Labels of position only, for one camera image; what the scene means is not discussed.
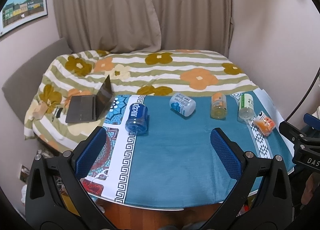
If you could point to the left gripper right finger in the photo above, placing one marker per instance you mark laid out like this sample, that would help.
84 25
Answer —
261 197

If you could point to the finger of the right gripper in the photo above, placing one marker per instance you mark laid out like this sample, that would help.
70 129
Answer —
312 121

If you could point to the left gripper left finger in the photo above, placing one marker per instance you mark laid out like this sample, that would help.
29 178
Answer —
44 207

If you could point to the green white labelled cup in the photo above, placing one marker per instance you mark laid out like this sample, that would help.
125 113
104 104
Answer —
246 106

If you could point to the orange labelled clear cup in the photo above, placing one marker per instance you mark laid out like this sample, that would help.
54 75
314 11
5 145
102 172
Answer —
218 108

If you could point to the pale blue labelled cup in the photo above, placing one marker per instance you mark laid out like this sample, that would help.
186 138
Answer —
182 104

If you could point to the person's right hand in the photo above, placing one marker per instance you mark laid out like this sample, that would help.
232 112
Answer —
311 184

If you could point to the black floor lamp pole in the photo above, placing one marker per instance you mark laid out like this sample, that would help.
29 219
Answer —
305 95

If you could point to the orange snack packet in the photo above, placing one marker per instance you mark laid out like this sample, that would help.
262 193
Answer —
264 124

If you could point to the small black remote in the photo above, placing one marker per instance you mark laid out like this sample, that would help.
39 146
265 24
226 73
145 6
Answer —
58 113

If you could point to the dark grey laptop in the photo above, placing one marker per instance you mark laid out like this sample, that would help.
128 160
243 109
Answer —
88 108

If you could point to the blue patterned tablecloth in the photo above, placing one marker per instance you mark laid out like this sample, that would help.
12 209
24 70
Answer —
173 165

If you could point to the floral striped bed quilt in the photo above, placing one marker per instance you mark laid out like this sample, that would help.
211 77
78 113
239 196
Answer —
192 72

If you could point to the framed building picture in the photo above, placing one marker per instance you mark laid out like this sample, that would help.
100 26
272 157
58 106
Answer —
16 13

